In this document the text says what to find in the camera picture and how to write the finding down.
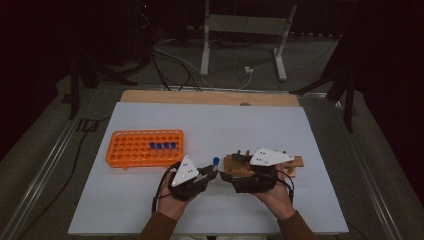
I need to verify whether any person's right hand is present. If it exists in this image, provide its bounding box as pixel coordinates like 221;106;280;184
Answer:
254;166;298;222

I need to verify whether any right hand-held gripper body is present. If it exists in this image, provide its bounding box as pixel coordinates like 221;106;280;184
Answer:
229;147;296;195

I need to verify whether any grey metal stand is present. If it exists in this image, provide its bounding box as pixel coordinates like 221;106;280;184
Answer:
199;0;298;82

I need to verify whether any long black floor cable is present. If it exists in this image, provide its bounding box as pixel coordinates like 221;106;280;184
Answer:
18;116;112;240

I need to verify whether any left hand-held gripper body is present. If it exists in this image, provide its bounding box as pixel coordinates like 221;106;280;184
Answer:
167;155;210;202

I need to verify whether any white table mat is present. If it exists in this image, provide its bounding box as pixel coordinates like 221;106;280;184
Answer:
67;101;350;236

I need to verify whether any person's left hand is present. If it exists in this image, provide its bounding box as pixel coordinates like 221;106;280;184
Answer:
157;168;198;222

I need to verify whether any black floor cable bundle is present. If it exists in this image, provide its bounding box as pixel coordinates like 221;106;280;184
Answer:
150;49;204;93

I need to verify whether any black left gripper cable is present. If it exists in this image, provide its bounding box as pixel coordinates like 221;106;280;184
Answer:
151;161;183;214

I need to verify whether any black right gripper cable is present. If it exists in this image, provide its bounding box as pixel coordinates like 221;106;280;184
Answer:
276;169;296;204

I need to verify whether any black tripod stand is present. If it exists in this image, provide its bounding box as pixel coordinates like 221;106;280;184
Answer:
68;53;139;120
289;36;356;133

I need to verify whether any white floor cable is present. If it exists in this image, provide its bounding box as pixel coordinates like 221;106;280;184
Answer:
153;44;254;90

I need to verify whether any wooden tube rack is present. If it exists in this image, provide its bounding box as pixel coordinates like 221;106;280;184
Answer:
223;149;305;178

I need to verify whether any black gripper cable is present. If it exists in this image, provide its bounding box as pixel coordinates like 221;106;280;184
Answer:
276;169;296;204
151;161;183;214

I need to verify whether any orange plastic tube rack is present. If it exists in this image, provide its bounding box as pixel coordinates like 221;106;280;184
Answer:
105;129;185;170

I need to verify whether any aluminium floor rail frame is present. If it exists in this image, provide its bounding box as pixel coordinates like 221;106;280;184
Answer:
0;83;404;240

